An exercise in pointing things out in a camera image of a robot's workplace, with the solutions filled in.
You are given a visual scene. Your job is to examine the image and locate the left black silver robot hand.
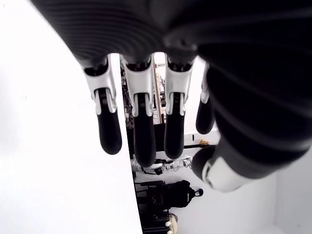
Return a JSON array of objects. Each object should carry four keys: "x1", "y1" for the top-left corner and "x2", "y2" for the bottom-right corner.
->
[{"x1": 29, "y1": 0, "x2": 312, "y2": 193}]

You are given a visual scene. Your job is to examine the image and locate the long black pole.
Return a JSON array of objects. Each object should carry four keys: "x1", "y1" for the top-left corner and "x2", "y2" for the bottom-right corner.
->
[{"x1": 184, "y1": 143, "x2": 217, "y2": 149}]

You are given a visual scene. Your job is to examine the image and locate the mannequin in black jacket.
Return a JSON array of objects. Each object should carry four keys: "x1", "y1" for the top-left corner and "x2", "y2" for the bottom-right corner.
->
[{"x1": 168, "y1": 180, "x2": 204, "y2": 209}]

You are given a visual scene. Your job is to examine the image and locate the black shelf rack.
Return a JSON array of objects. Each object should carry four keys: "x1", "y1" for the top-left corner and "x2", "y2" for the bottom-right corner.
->
[{"x1": 134, "y1": 181, "x2": 171, "y2": 234}]

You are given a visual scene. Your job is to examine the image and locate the cream plush toy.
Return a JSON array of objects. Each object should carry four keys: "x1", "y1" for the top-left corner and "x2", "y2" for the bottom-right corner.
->
[{"x1": 164, "y1": 213, "x2": 180, "y2": 234}]

